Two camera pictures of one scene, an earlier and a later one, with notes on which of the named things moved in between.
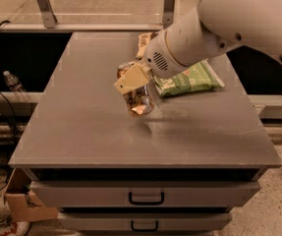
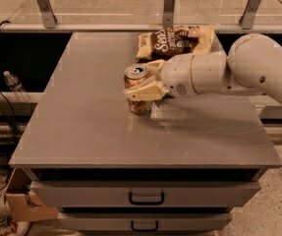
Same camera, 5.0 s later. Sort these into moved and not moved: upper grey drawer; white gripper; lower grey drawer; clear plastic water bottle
Moved: white gripper
Not moved: clear plastic water bottle; lower grey drawer; upper grey drawer
